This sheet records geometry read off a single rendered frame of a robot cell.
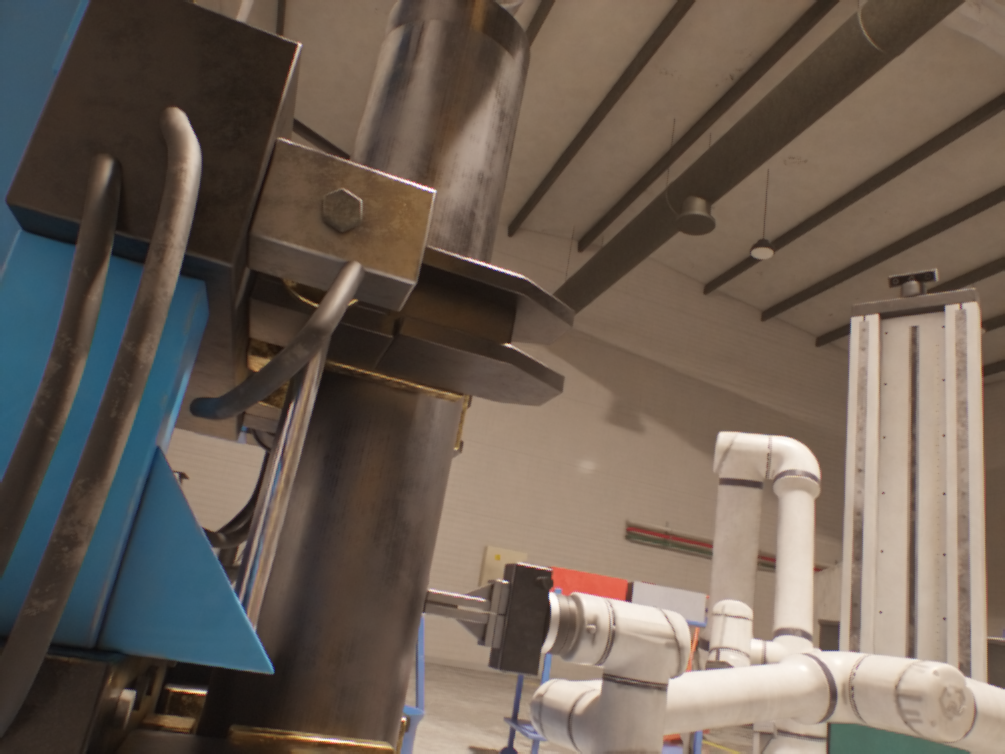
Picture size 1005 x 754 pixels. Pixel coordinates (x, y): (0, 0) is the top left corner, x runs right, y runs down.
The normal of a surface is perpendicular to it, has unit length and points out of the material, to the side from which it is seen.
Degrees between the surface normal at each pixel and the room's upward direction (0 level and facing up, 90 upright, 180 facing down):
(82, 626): 90
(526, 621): 90
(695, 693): 63
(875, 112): 173
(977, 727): 114
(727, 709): 100
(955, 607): 90
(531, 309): 180
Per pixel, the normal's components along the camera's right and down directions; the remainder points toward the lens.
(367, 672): 0.70, -0.11
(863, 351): -0.61, -0.33
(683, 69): -0.05, 0.97
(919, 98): -0.26, 0.91
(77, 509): 0.22, -0.19
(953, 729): 0.43, -0.14
